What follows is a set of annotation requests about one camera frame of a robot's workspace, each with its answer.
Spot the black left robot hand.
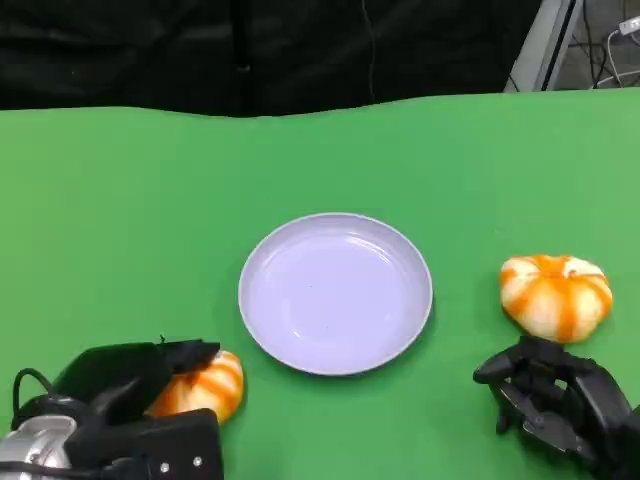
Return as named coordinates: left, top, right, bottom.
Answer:
left=52, top=337, right=222, bottom=427

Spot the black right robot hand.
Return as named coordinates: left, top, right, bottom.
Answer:
left=472, top=335, right=640, bottom=480

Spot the orange white toy bread roll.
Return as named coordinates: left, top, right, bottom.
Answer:
left=144, top=349, right=246, bottom=427
left=498, top=254, right=614, bottom=345

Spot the lilac plate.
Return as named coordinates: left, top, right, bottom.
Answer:
left=238, top=212, right=434, bottom=377

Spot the green table cloth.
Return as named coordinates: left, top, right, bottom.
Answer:
left=0, top=87, right=640, bottom=480

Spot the black backdrop cloth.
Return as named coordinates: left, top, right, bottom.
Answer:
left=0, top=0, right=544, bottom=119

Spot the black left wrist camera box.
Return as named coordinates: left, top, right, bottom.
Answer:
left=74, top=408, right=224, bottom=480

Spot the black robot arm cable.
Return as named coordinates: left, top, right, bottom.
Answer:
left=11, top=367, right=55, bottom=417

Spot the grey metal frame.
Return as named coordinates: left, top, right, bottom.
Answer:
left=503, top=0, right=585, bottom=93

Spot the white charger cable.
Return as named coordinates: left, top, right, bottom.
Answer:
left=591, top=16, right=640, bottom=90

